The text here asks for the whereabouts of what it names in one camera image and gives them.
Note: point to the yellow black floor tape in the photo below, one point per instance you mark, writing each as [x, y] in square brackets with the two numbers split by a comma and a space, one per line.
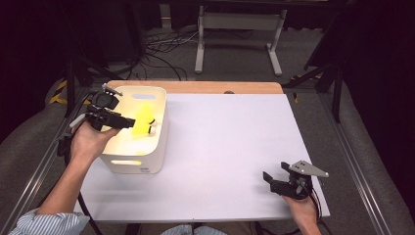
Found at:
[58, 94]

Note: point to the black metal stand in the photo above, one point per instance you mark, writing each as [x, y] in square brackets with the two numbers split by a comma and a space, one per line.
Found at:
[336, 94]

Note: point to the striped blue white shirt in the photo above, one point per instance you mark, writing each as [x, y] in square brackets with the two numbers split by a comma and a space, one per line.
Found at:
[49, 225]

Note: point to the person's left hand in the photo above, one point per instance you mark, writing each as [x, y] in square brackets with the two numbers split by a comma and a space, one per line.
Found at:
[86, 143]

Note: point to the aluminium floor rail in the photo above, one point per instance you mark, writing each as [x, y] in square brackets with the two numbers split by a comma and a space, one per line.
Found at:
[32, 176]
[355, 169]

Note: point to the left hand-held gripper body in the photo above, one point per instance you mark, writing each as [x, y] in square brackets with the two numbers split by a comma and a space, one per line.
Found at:
[101, 117]

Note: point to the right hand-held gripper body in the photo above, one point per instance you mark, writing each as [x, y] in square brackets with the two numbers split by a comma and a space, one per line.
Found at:
[288, 188]

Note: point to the white metal stand frame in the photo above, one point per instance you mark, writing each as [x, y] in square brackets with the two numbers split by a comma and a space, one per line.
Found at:
[239, 21]

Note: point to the white table mat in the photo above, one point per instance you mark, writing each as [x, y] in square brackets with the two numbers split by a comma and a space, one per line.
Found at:
[228, 130]

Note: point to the black tripod stand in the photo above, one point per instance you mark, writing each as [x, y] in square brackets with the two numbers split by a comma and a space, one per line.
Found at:
[70, 88]

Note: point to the white plastic bin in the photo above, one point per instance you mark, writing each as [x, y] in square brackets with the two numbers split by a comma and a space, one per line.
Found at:
[130, 163]

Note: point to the person's right hand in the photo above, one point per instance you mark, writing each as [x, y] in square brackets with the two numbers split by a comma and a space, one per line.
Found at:
[305, 210]

